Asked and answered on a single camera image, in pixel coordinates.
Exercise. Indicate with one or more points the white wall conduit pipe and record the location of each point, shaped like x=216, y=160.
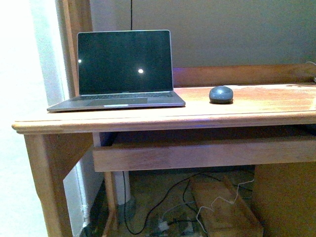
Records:
x=82, y=195

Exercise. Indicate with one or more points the grey computer mouse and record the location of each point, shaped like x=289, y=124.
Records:
x=221, y=95

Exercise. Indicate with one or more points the power strip on floor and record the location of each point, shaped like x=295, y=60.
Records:
x=178, y=228

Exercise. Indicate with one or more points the wooden desk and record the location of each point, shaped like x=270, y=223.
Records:
x=264, y=95

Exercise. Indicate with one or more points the pull-out wooden keyboard tray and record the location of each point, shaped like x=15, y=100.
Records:
x=210, y=154

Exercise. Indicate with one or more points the wooden planks on floor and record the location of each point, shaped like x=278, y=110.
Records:
x=221, y=210

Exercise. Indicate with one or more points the grey open laptop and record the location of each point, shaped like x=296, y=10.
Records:
x=123, y=69

